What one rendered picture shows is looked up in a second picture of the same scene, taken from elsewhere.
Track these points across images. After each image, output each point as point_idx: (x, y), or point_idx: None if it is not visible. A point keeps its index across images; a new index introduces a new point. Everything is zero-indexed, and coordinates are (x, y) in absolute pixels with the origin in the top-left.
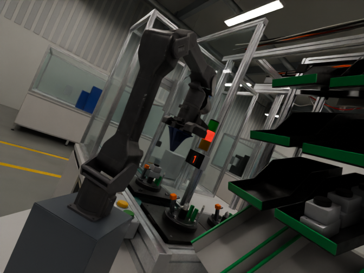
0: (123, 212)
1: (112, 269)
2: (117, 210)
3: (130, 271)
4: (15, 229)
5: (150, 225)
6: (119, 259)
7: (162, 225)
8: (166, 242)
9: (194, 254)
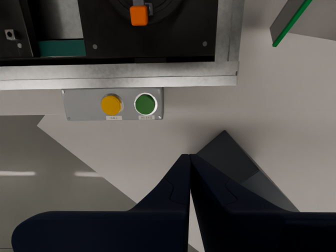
0: (249, 180)
1: (194, 110)
2: (246, 187)
3: (198, 91)
4: (144, 185)
5: (167, 69)
6: (179, 98)
7: (169, 43)
8: (209, 56)
9: (243, 6)
